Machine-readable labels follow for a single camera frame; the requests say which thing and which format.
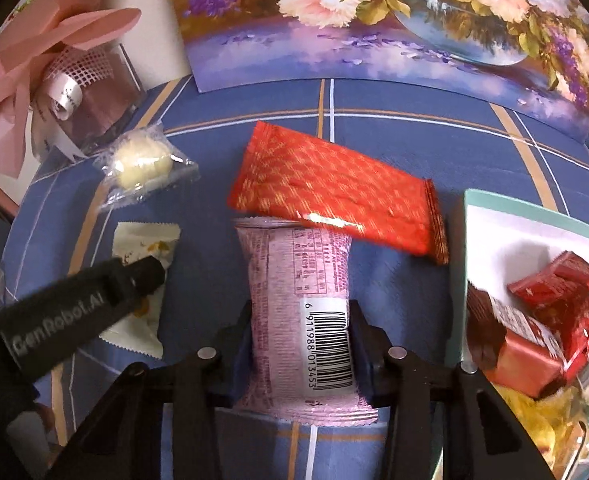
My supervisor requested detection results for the left hand with black glove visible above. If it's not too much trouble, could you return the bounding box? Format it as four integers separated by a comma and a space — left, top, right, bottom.
34, 403, 56, 434

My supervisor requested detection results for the floral painting canvas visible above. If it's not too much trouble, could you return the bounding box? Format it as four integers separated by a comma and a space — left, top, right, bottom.
171, 0, 589, 140

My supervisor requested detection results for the blue plaid tablecloth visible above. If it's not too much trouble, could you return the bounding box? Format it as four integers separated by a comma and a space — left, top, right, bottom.
0, 80, 589, 479

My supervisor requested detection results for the long red patterned snack bar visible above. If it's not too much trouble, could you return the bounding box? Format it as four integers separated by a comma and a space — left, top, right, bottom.
228, 122, 450, 266

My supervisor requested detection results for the white tray with teal rim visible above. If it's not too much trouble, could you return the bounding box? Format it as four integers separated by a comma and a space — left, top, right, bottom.
444, 187, 589, 480

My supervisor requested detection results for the pink purple snack packet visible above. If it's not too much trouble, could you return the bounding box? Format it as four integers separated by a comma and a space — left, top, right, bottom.
235, 217, 378, 427

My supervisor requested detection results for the white packet with orange clover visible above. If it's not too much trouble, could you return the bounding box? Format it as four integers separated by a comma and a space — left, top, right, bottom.
100, 222, 180, 359

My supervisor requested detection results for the small red candy packet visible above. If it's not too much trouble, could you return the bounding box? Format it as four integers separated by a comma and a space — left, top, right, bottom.
507, 252, 589, 382

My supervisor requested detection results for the red brown milk biscuit packet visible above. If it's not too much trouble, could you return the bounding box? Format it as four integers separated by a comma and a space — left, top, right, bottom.
466, 285, 566, 399

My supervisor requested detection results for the yellow soft bread packet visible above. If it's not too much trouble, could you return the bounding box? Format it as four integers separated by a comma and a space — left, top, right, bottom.
494, 385, 587, 479

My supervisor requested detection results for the pink paper flower bouquet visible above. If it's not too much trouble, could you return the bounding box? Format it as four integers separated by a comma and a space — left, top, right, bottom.
0, 0, 140, 178

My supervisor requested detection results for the clear white pastry ball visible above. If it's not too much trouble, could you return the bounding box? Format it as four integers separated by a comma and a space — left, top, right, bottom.
94, 122, 200, 210

